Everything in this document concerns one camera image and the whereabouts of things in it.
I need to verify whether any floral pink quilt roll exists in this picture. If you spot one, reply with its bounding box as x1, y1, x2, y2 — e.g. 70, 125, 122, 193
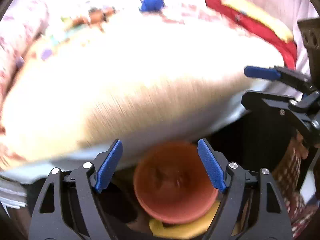
1, 8, 48, 100

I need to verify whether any yellow package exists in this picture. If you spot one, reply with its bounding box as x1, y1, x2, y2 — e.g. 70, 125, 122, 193
221, 0, 294, 43

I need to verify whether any yellow floral blanket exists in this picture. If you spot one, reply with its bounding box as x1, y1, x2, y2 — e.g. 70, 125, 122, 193
1, 3, 284, 171

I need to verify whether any purple bottle cap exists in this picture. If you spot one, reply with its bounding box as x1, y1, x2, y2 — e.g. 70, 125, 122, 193
41, 49, 53, 61

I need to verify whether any orange brown cloth toy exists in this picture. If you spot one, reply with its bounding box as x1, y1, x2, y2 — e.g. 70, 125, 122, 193
68, 7, 116, 33

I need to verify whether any red pillow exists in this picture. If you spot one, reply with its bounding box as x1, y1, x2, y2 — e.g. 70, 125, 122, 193
205, 0, 297, 70

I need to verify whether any patterned sleeve forearm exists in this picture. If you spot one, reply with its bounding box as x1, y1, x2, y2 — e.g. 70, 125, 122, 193
272, 142, 318, 239

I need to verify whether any person right hand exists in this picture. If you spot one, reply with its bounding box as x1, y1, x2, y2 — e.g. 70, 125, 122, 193
293, 132, 310, 160

